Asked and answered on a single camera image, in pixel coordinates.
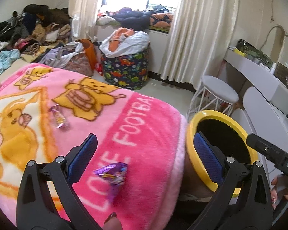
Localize cream curtain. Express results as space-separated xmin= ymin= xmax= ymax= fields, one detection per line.
xmin=159 ymin=0 xmax=239 ymax=89
xmin=68 ymin=0 xmax=100 ymax=40

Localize arched vanity mirror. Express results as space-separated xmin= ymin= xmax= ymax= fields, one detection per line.
xmin=260 ymin=24 xmax=288 ymax=68

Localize clothes pile on bed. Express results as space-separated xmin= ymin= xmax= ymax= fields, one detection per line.
xmin=0 ymin=4 xmax=71 ymax=63

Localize round grey stool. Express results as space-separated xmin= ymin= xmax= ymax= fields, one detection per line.
xmin=186 ymin=75 xmax=239 ymax=121

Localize yellow rimmed trash bin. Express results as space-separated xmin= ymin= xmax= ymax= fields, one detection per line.
xmin=181 ymin=110 xmax=259 ymax=198

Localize orange bag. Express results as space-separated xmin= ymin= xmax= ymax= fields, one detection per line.
xmin=80 ymin=39 xmax=97 ymax=71

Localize light blue garment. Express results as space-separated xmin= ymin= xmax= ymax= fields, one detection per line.
xmin=0 ymin=49 xmax=20 ymax=75

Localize dark green pouch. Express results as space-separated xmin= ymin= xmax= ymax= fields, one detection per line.
xmin=236 ymin=39 xmax=273 ymax=67

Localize dark clothes on windowsill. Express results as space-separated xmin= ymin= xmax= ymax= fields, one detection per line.
xmin=96 ymin=5 xmax=174 ymax=32

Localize left hand thumb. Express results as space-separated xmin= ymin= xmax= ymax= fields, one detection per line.
xmin=102 ymin=212 xmax=123 ymax=230

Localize pink cartoon blanket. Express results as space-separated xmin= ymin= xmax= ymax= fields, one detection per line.
xmin=0 ymin=63 xmax=187 ymax=229

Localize dinosaur print laundry basket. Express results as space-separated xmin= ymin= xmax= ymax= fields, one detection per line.
xmin=101 ymin=44 xmax=150 ymax=90

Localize grey white clothes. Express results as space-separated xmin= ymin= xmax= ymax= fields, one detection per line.
xmin=39 ymin=42 xmax=84 ymax=69

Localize left cream curtain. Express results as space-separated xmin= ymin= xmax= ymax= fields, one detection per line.
xmin=68 ymin=0 xmax=100 ymax=40

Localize right hand painted nails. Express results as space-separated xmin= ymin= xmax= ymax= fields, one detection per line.
xmin=271 ymin=174 xmax=288 ymax=210

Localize purple snack wrapper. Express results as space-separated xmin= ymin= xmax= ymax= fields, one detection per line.
xmin=94 ymin=162 xmax=128 ymax=203

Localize purple candy wrapper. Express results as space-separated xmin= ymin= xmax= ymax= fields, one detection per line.
xmin=49 ymin=104 xmax=68 ymax=129

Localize floral pink bag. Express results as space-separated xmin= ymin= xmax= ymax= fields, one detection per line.
xmin=64 ymin=52 xmax=93 ymax=77

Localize right cream curtain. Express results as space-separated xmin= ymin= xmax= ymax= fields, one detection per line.
xmin=159 ymin=0 xmax=239 ymax=89

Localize white vanity desk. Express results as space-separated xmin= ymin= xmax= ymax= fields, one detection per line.
xmin=224 ymin=49 xmax=288 ymax=115

